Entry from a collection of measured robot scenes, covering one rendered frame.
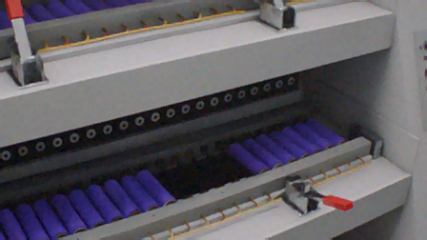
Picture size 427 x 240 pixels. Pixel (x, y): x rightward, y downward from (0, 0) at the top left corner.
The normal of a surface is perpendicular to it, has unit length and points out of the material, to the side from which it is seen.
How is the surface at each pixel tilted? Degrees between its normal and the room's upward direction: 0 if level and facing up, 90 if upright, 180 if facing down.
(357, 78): 90
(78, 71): 20
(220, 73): 110
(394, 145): 90
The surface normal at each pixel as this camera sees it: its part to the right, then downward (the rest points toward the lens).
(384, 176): -0.01, -0.89
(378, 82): -0.88, 0.22
